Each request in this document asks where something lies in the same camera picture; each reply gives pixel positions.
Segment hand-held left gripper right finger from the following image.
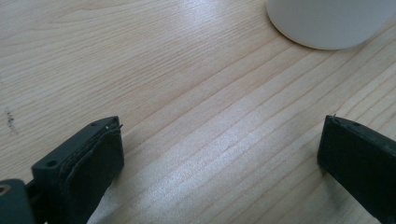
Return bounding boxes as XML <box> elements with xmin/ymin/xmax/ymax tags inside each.
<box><xmin>317</xmin><ymin>114</ymin><xmax>396</xmax><ymax>224</ymax></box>

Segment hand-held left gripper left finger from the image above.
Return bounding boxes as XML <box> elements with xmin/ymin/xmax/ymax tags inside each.
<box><xmin>31</xmin><ymin>116</ymin><xmax>125</xmax><ymax>224</ymax></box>

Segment white round container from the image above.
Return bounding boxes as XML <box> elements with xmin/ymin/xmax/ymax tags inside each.
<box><xmin>265</xmin><ymin>0</ymin><xmax>396</xmax><ymax>51</ymax></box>

